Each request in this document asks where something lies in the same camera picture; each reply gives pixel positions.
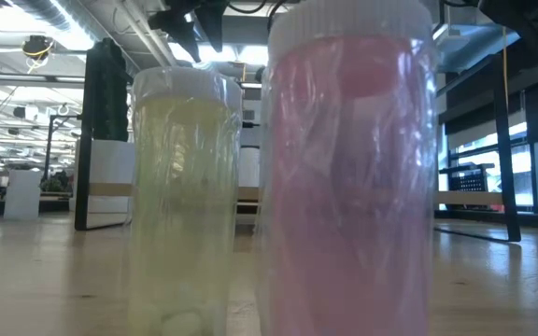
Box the black perforated cart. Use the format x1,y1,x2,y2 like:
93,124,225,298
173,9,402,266
438,162,497,193

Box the black ceiling device yellow cable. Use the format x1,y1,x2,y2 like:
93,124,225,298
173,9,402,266
21,34,56,63

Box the pink medicine bottle white cap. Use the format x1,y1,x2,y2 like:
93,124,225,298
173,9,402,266
255,0,441,336

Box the green background plant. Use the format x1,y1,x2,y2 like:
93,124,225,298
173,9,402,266
39,170,73,193

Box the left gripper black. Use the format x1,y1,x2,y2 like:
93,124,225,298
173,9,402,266
148,0,231,63

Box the green cactus plant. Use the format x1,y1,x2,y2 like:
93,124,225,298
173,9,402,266
90,37,133,143

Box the yellow medicine bottle white cap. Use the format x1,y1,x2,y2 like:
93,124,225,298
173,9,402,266
127,65,245,336

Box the black frame wooden shelf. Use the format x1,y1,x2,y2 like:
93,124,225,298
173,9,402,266
73,46,523,244

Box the black background gantry frame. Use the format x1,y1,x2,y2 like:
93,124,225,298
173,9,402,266
43,113,83,181

